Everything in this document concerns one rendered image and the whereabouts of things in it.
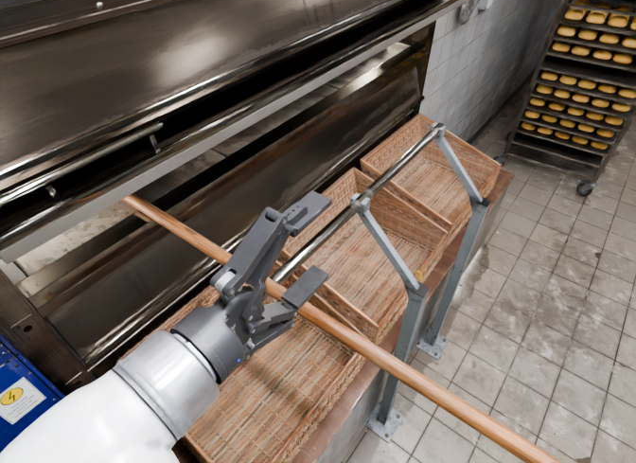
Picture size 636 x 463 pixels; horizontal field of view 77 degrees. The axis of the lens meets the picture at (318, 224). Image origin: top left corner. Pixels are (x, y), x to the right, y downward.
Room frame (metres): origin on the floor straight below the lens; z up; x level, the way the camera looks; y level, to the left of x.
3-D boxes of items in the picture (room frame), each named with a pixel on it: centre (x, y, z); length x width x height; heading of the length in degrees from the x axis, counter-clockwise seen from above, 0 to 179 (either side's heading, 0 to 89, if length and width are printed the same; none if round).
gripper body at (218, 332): (0.23, 0.10, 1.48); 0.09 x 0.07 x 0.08; 143
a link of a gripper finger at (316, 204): (0.34, 0.02, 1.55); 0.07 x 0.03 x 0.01; 143
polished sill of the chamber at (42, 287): (1.22, 0.07, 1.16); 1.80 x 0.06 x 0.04; 142
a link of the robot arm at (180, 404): (0.17, 0.14, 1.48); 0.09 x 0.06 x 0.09; 53
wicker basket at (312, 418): (0.59, 0.19, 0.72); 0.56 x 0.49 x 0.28; 142
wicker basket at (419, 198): (1.54, -0.54, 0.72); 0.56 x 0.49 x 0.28; 141
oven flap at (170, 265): (1.20, 0.05, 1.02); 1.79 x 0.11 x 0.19; 142
